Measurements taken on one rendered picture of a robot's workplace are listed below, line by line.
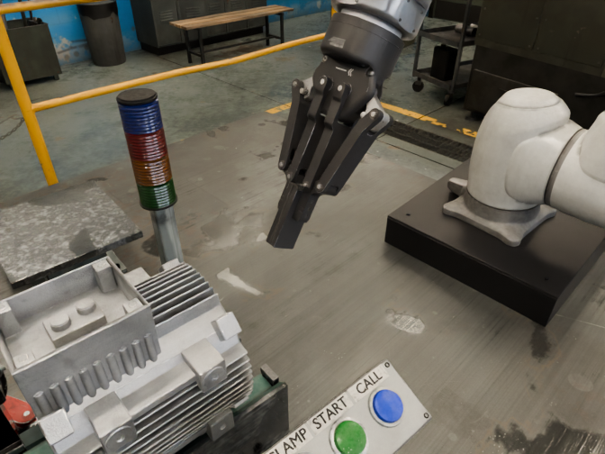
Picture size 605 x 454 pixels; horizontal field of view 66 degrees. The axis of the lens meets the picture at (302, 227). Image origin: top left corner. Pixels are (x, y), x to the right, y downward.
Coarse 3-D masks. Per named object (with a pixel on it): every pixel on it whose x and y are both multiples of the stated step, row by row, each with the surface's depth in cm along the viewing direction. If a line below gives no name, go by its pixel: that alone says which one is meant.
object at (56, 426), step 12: (168, 264) 57; (216, 324) 50; (228, 324) 50; (228, 336) 50; (60, 408) 41; (48, 420) 40; (60, 420) 41; (48, 432) 40; (60, 432) 40; (72, 432) 41
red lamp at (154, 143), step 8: (128, 136) 71; (136, 136) 71; (144, 136) 71; (152, 136) 71; (160, 136) 73; (128, 144) 73; (136, 144) 71; (144, 144) 71; (152, 144) 72; (160, 144) 73; (136, 152) 72; (144, 152) 72; (152, 152) 73; (160, 152) 74; (144, 160) 73
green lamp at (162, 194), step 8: (136, 184) 78; (168, 184) 77; (144, 192) 76; (152, 192) 76; (160, 192) 77; (168, 192) 78; (144, 200) 78; (152, 200) 77; (160, 200) 77; (168, 200) 78
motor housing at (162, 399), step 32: (160, 288) 51; (192, 288) 52; (160, 320) 49; (192, 320) 50; (224, 352) 51; (128, 384) 45; (160, 384) 46; (192, 384) 48; (224, 384) 50; (160, 416) 46; (192, 416) 49; (64, 448) 42; (96, 448) 42; (128, 448) 44; (160, 448) 48
